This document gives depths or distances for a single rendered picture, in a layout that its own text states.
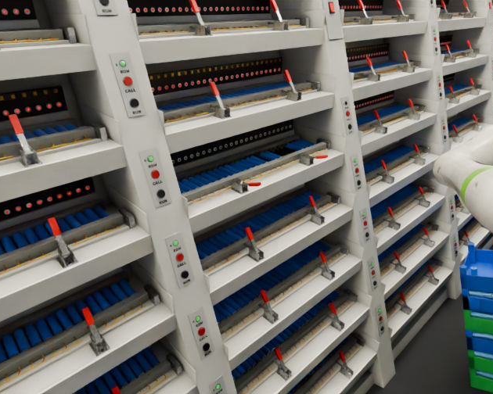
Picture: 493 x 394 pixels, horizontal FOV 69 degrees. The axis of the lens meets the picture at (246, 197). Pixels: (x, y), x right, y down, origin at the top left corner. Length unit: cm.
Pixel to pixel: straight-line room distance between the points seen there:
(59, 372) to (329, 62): 105
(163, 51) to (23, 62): 27
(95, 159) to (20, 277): 25
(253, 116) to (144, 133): 30
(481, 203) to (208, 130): 58
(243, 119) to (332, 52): 43
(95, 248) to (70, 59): 36
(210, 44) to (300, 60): 44
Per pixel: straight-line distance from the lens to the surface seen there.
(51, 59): 76
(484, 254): 159
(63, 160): 73
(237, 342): 103
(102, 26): 80
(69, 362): 84
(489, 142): 121
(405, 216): 165
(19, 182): 72
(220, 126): 88
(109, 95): 76
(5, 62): 74
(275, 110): 100
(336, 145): 123
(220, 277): 93
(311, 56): 125
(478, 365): 161
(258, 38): 101
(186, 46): 87
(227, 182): 94
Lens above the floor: 113
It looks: 13 degrees down
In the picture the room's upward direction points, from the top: 13 degrees counter-clockwise
